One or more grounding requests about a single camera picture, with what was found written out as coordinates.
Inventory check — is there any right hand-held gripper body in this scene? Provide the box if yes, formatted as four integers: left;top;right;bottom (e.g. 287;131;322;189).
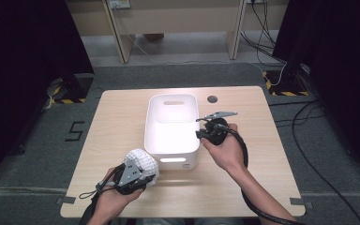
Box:
203;111;238;146

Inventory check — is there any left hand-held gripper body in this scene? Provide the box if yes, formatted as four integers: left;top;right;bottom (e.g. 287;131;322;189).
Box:
112;158;145;196

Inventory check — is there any white waffle cloth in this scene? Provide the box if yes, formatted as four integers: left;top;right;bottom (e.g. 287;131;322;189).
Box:
123;148;160;188

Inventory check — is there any white plastic storage bin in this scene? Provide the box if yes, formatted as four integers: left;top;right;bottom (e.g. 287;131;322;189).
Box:
143;93;201;172

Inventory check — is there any person's right hand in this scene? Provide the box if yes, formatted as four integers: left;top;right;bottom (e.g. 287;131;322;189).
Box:
201;123;248;173

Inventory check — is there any person's left hand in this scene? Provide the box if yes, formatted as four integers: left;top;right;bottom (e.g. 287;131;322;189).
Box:
93;167;144;221

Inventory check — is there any grey tape piece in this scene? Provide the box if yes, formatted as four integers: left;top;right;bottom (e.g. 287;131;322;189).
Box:
290;197;313;210
55;196;77;205

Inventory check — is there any black stand base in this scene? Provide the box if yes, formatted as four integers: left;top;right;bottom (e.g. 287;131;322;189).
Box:
48;73;95;105
262;64;312;98

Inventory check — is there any dark brown object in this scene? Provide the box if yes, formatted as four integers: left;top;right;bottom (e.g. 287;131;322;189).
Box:
143;33;165;42

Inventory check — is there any beige background desk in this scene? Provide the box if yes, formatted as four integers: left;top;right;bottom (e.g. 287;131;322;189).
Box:
65;0;290;65

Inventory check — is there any black curtain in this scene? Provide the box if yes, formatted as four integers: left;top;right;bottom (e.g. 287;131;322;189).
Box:
0;0;95;188
273;0;360;186

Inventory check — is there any grey wrist strap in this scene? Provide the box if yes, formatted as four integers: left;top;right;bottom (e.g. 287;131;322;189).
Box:
78;181;108;200

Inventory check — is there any left hand-held gripper cable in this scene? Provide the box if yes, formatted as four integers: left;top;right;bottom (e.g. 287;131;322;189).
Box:
78;164;123;225

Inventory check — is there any hand-held gripper cable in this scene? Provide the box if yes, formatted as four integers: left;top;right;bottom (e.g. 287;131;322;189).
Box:
78;164;123;225
221;123;308;225

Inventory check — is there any short white cable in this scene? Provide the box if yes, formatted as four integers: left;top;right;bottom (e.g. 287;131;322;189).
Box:
270;62;289;87

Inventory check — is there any black cable bundle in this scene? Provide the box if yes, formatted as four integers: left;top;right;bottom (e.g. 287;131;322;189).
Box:
240;0;287;65

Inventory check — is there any right hand-held gripper cable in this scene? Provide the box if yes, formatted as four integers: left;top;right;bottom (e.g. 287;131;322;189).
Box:
221;123;308;225

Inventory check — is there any long black floor cable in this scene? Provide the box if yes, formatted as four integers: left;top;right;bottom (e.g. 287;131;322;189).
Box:
292;99;360;225

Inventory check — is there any wall power socket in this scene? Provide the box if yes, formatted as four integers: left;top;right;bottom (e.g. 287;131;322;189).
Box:
108;0;131;9

